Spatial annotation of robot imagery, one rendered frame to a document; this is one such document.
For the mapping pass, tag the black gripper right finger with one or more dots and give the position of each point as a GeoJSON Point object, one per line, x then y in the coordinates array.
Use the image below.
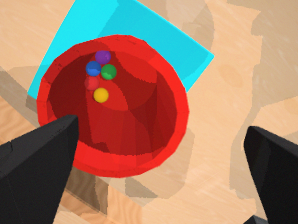
{"type": "Point", "coordinates": [273, 164]}

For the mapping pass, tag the green marble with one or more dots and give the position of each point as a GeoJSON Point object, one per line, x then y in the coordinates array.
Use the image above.
{"type": "Point", "coordinates": [108, 72]}

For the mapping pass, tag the red cup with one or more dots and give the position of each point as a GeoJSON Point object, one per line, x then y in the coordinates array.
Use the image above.
{"type": "Point", "coordinates": [138, 126]}

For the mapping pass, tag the yellow marble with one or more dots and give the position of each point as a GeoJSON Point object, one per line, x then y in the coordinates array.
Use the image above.
{"type": "Point", "coordinates": [101, 95]}

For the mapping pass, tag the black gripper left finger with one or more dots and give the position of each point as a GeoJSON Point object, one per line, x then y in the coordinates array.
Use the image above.
{"type": "Point", "coordinates": [34, 169]}

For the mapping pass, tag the blue marble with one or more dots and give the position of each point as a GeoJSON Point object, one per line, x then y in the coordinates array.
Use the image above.
{"type": "Point", "coordinates": [93, 68]}

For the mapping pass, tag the red marble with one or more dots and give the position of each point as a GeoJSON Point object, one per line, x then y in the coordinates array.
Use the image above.
{"type": "Point", "coordinates": [91, 83]}

